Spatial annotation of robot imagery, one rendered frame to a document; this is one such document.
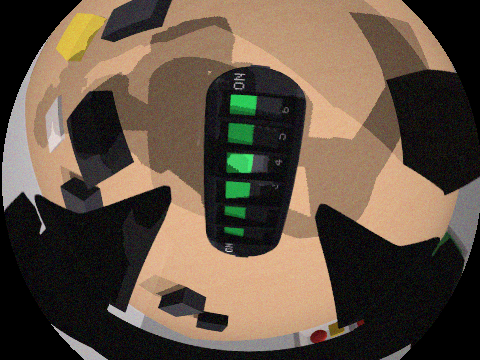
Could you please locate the yellow rectangular block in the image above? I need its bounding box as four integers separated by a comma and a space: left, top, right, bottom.
56, 13, 108, 61

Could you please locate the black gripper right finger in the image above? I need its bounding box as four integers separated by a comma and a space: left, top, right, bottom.
315, 204, 440, 329

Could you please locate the white flat square plate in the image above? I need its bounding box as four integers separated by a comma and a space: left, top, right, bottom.
45, 96, 65, 153

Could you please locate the dark grey rounded unit with white label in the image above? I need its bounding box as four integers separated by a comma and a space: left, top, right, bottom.
203, 64, 307, 257

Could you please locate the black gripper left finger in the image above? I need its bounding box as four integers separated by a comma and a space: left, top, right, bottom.
33, 185, 172, 312

